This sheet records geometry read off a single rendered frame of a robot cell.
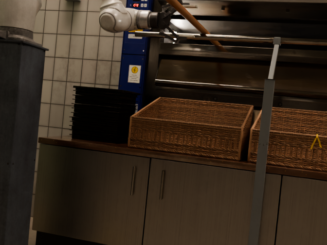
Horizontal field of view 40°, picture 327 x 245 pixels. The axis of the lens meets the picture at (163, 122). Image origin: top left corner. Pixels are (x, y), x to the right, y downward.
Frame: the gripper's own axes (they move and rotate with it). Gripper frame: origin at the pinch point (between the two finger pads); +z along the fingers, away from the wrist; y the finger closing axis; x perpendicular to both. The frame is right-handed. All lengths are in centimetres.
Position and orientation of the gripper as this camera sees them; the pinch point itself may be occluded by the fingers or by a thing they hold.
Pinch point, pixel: (193, 21)
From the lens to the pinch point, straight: 207.5
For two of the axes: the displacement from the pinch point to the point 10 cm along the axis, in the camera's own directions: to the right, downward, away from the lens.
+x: -2.9, 0.0, -9.6
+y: -1.0, 10.0, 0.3
